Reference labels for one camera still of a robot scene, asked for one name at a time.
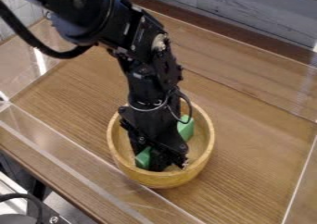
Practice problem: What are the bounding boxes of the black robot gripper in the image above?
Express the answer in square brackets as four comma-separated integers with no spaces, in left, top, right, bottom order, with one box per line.
[117,102,191,173]

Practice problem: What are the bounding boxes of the green rectangular block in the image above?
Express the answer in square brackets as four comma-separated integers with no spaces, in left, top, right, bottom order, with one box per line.
[148,115,194,167]

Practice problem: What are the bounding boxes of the brown wooden bowl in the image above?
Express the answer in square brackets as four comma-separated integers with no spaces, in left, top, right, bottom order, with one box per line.
[107,103,215,189]

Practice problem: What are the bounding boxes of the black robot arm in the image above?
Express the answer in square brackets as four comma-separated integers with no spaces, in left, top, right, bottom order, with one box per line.
[28,0,188,171]

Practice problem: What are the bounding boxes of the black metal frame bracket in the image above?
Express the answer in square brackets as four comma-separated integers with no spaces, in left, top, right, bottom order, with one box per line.
[25,200,72,224]

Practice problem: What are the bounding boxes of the black cable lower left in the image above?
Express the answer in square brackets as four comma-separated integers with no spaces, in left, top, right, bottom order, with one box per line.
[0,193,44,224]

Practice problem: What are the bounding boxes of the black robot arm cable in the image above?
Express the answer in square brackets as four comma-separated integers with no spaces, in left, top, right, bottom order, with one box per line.
[0,0,93,60]

